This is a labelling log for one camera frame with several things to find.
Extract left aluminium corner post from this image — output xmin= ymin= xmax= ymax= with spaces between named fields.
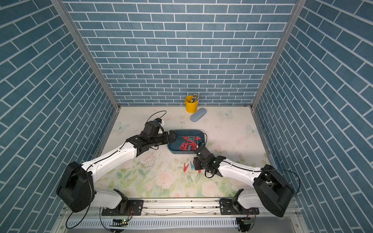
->
xmin=51 ymin=0 xmax=120 ymax=111

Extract red clothespin pile in box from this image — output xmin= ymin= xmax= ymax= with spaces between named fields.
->
xmin=179 ymin=136 xmax=202 ymax=151

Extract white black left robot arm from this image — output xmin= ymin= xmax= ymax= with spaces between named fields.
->
xmin=56 ymin=120 xmax=178 ymax=215

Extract grey fabric glasses case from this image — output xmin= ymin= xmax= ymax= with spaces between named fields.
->
xmin=190 ymin=108 xmax=207 ymax=122

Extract pens in bucket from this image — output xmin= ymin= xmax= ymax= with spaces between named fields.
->
xmin=190 ymin=94 xmax=199 ymax=103

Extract aluminium corner post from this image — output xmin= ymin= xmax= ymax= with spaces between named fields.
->
xmin=251 ymin=0 xmax=307 ymax=111
xmin=51 ymin=0 xmax=120 ymax=111

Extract yellow metal bucket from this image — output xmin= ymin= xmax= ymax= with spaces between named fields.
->
xmin=184 ymin=95 xmax=198 ymax=114

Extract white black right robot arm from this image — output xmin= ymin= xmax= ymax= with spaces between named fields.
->
xmin=193 ymin=145 xmax=296 ymax=217

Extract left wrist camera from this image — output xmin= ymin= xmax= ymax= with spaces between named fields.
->
xmin=153 ymin=117 xmax=164 ymax=134

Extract teal plastic storage box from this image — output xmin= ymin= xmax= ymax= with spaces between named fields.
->
xmin=167 ymin=129 xmax=207 ymax=154

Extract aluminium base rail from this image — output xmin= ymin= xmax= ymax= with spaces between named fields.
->
xmin=58 ymin=197 xmax=304 ymax=219

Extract right aluminium corner post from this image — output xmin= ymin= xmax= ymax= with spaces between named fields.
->
xmin=251 ymin=0 xmax=307 ymax=111

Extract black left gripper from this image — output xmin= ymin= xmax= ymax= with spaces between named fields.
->
xmin=148 ymin=130 xmax=179 ymax=148

